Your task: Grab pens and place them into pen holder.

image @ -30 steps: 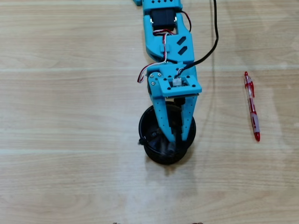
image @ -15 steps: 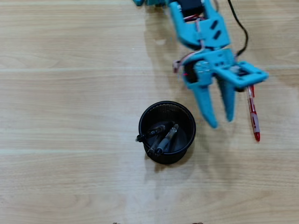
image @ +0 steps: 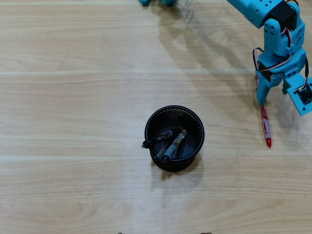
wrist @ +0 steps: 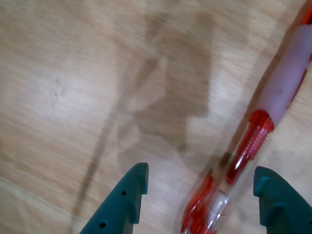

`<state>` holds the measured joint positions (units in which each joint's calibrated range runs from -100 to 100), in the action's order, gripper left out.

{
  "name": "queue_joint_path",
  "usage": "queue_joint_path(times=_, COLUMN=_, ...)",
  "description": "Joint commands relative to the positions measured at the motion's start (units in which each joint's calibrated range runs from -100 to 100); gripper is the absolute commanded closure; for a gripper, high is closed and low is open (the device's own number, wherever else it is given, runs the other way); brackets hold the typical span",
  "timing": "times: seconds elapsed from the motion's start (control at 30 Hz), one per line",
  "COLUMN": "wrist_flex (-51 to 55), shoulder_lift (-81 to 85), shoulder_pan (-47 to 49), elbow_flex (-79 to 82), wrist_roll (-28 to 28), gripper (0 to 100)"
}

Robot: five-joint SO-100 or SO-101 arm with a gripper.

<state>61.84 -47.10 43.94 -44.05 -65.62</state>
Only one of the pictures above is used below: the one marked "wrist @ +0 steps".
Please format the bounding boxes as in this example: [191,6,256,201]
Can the red gel pen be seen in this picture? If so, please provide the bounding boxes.
[180,4,312,234]

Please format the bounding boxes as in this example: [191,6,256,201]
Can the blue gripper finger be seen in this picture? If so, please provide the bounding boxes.
[253,166,312,234]
[78,162,149,234]

